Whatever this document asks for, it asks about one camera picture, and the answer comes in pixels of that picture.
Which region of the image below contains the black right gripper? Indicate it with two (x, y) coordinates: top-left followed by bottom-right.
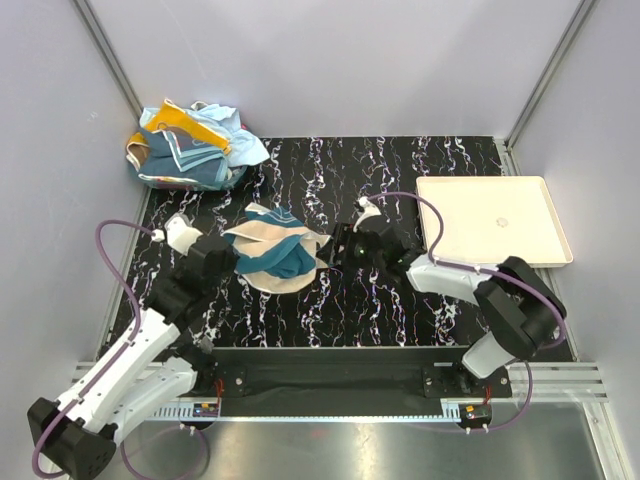
(315, 223), (384, 270)

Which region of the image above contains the teal beige Doraemon towel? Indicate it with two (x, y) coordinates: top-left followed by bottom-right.
(223, 203), (331, 295)

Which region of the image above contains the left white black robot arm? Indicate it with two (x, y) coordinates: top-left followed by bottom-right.
(27, 235), (237, 479)

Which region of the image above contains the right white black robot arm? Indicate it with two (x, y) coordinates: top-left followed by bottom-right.
(320, 223), (566, 397)

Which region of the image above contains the light blue towel in basket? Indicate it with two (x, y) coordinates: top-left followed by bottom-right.
(139, 102), (271, 167)

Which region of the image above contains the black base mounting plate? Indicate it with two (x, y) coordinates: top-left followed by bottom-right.
(188, 346), (512, 419)

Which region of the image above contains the yellow towel in basket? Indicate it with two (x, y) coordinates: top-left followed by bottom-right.
(126, 99), (232, 155)

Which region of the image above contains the left small circuit board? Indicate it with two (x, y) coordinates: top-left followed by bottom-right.
(193, 402), (220, 418)

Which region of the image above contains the small circuit board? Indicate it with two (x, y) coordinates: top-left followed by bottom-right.
(464, 403), (492, 420)
(193, 402), (220, 418)

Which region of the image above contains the white square tray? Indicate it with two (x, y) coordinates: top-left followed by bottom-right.
(416, 176), (573, 268)

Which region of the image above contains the right small circuit board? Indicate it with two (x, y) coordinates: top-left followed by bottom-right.
(464, 403), (492, 420)

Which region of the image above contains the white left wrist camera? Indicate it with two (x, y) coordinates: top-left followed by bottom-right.
(151, 213), (203, 256)

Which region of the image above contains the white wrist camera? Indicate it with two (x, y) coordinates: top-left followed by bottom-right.
(353, 197), (381, 232)
(151, 213), (203, 256)

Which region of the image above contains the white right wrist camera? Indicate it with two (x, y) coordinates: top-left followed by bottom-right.
(353, 197), (381, 232)

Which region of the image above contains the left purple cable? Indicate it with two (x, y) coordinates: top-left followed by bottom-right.
(30, 219), (210, 479)

